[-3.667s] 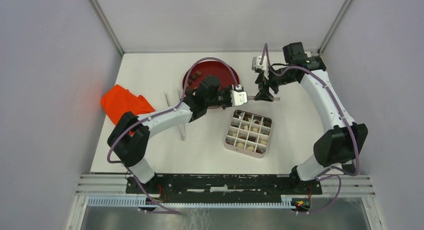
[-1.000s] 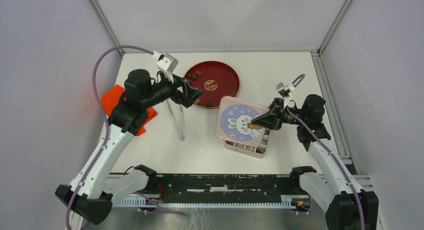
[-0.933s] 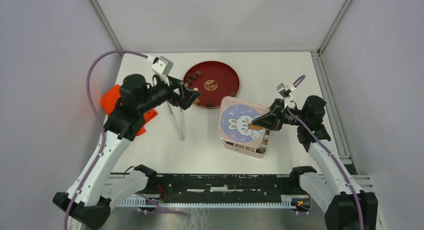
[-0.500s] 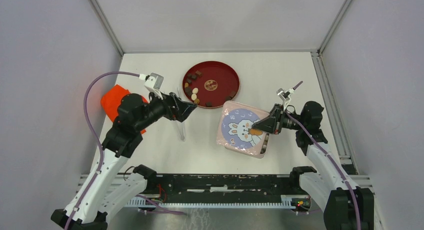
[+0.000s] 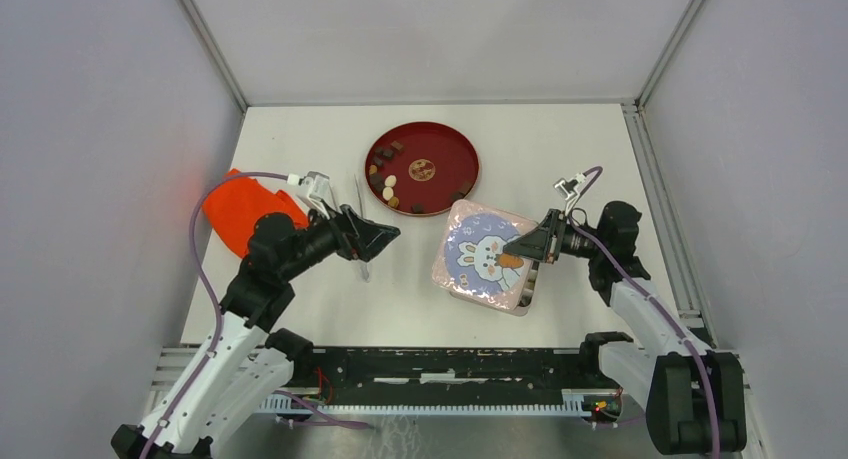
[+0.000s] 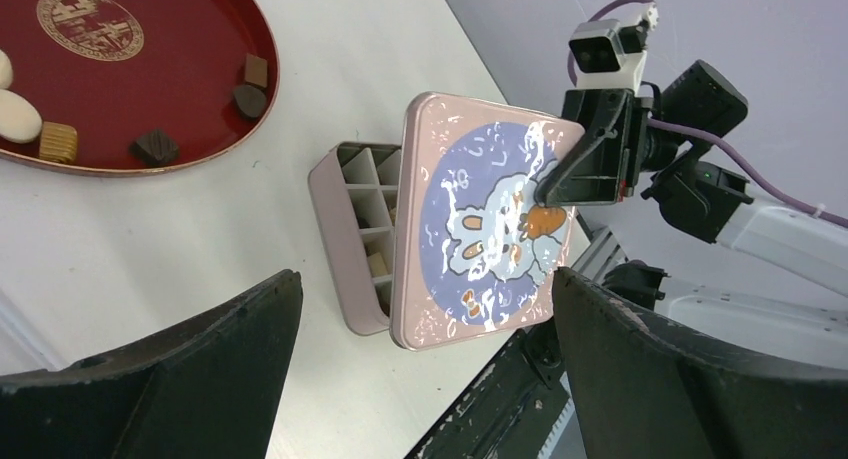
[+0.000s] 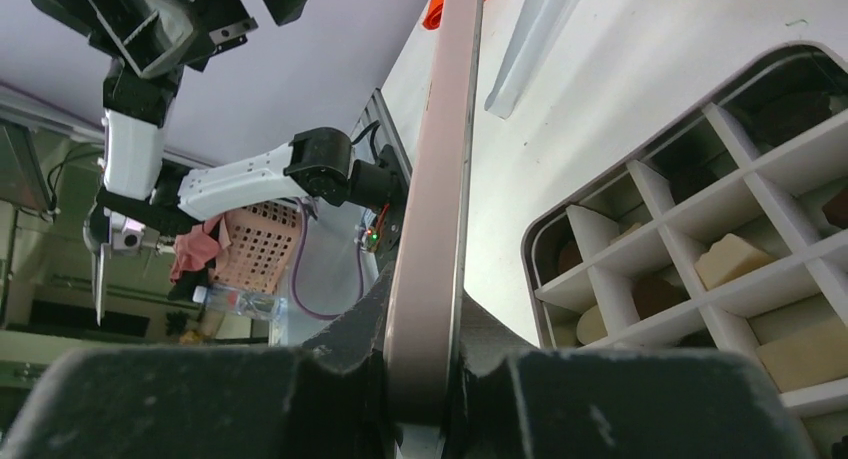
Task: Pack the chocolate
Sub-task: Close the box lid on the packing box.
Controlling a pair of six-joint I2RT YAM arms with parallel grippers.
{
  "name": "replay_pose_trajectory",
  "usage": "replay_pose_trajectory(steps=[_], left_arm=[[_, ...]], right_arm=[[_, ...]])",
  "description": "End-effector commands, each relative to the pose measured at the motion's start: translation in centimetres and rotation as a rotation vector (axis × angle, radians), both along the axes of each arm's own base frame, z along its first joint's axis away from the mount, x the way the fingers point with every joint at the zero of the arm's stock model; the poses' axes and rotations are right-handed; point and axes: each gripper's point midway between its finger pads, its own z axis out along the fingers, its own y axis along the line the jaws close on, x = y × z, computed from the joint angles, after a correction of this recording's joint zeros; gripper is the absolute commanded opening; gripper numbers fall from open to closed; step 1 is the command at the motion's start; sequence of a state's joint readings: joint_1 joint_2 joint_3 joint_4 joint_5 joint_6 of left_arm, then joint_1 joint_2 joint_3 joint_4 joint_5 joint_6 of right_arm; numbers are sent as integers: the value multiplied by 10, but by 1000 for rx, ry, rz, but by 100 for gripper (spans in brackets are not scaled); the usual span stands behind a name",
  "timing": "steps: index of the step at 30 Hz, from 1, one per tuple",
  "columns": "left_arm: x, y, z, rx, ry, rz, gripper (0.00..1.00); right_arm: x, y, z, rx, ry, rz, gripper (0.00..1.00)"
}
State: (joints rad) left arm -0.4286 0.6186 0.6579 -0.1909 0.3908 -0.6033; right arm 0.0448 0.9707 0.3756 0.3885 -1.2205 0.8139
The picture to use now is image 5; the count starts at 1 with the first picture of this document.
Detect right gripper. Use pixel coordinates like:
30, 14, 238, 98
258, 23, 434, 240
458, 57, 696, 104
503, 208, 607, 264

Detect orange cloth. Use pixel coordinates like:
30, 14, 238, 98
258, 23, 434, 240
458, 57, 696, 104
200, 169, 308, 258

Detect red round tray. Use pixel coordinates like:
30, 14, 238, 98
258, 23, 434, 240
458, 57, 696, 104
363, 121, 481, 217

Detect purple cable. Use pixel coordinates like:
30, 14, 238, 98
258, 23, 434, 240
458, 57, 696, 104
135, 171, 299, 459
566, 165, 722, 459

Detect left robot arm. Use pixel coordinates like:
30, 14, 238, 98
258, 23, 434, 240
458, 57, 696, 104
111, 205, 401, 458

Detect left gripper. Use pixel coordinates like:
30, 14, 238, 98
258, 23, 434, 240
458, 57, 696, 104
280, 198, 400, 281

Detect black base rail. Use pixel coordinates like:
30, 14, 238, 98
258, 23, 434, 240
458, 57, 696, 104
285, 347, 619, 406

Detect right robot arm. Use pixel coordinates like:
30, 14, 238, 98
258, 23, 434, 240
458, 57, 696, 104
504, 201, 748, 458

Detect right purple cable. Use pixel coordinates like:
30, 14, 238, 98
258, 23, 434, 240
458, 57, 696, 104
566, 165, 722, 459

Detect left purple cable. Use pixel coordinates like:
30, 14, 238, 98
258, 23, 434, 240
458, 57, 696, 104
135, 171, 299, 459

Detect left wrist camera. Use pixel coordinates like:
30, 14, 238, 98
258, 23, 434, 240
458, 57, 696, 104
286, 171, 332, 218

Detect silver tin lid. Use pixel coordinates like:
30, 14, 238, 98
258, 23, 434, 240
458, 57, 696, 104
431, 199, 539, 309

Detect metal tongs white handle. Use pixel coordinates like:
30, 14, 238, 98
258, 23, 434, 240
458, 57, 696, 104
352, 174, 370, 283

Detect pink compartment box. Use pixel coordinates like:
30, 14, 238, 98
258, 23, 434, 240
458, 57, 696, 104
485, 269, 538, 317

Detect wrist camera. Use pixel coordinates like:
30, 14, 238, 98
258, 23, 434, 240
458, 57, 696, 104
286, 171, 332, 218
553, 173, 587, 216

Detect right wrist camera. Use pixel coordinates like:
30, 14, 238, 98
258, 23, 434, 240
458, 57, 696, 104
553, 173, 587, 216

